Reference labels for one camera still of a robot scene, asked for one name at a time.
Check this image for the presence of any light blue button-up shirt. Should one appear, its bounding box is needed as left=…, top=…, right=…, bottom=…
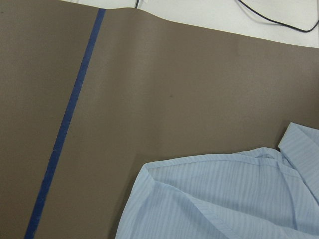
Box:
left=116, top=123, right=319, bottom=239

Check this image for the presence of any black desk cable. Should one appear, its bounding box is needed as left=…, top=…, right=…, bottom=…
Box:
left=234, top=0, right=319, bottom=33

